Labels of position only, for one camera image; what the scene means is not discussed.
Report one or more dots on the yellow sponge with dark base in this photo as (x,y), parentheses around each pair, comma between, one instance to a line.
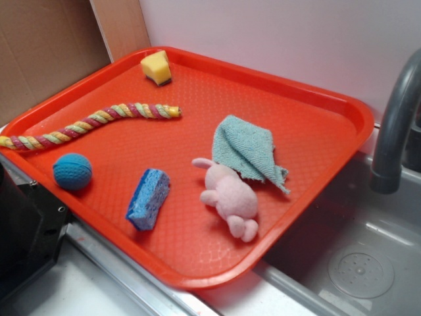
(156,67)

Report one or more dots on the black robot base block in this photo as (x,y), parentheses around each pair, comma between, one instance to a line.
(33,223)

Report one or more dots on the blue cellulose sponge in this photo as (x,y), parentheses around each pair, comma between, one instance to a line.
(149,196)

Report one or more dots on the teal terry cloth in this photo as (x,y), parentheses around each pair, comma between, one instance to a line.
(249,150)

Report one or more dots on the pink plush toy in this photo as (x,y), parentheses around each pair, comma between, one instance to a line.
(234,200)

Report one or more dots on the orange plastic tray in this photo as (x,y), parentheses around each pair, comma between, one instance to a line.
(315,133)

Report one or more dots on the blue textured ball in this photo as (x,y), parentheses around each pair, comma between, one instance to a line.
(72,171)

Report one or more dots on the grey toy faucet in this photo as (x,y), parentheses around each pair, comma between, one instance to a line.
(398,142)

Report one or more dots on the grey plastic sink basin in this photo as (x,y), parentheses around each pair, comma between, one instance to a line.
(352,251)

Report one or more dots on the brown cardboard sheet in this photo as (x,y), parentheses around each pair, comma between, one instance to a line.
(46,46)

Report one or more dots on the multicolour twisted rope toy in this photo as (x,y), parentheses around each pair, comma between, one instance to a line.
(91,122)

